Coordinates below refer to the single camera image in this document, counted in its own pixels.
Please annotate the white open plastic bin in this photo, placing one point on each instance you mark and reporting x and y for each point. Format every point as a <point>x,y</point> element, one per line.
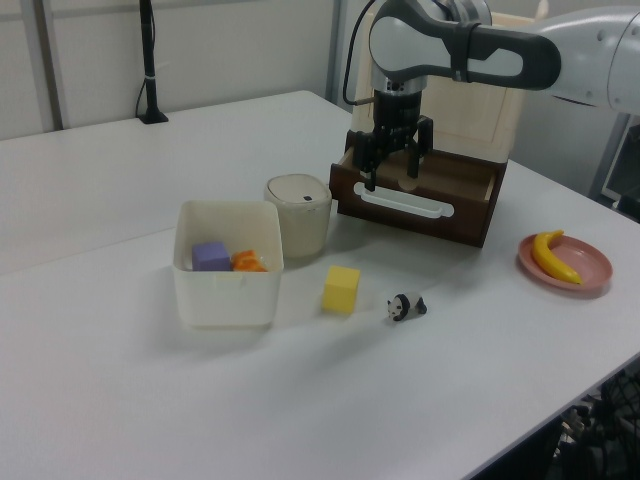
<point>225,295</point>

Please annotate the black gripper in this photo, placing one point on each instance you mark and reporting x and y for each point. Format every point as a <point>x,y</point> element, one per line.
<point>397,112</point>

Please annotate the yellow toy banana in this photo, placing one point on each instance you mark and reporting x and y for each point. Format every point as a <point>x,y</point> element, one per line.
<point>546,260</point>

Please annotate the cream plastic storage box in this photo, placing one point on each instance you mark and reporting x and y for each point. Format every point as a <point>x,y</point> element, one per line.
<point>465,115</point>

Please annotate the yellow foam cube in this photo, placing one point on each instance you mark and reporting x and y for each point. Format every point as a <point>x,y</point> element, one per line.
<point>340,292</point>

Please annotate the dark brown drawer cabinet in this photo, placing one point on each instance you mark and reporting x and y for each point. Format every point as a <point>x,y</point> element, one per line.
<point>502,210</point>

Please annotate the black mesh chair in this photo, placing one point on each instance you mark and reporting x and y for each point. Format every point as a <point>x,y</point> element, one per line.
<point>610,425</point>

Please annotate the cream lidded trash can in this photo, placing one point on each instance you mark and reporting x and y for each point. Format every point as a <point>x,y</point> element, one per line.
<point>300,220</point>

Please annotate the orange toy bread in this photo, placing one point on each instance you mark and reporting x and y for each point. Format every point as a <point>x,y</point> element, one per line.
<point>247,262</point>

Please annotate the black camera stand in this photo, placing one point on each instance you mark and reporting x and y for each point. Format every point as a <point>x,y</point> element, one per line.
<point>149,65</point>

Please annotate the purple foam cube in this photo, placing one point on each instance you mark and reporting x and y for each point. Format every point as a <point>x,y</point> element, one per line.
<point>211,256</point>

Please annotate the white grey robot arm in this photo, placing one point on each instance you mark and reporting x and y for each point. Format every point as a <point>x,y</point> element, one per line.
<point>500,50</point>

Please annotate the black white panda toy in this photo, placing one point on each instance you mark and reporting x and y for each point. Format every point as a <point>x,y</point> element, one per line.
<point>406,306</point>

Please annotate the pink plate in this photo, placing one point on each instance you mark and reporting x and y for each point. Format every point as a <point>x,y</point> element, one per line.
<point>592,262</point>

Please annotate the grey metal frame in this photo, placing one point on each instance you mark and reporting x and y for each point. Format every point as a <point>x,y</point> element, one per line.
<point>617,165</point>

